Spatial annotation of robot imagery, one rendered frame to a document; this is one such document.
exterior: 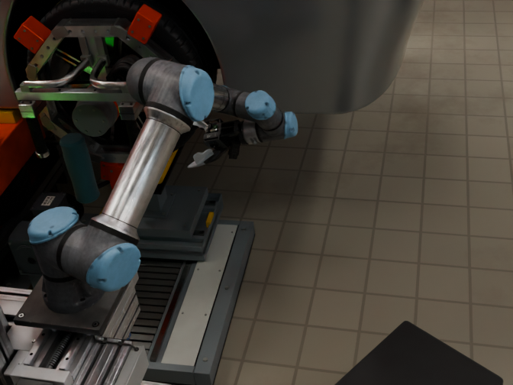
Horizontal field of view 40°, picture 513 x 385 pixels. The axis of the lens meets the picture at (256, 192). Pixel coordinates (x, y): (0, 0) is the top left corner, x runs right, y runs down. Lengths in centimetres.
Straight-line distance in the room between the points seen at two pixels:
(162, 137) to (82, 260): 32
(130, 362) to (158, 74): 67
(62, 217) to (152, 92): 34
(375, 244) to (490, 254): 47
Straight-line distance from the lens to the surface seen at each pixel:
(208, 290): 275
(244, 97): 195
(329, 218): 315
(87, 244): 154
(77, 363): 169
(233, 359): 261
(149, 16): 231
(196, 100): 157
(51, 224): 161
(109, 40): 262
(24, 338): 184
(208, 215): 294
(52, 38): 246
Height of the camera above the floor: 199
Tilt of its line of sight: 37 degrees down
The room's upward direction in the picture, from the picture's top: 6 degrees counter-clockwise
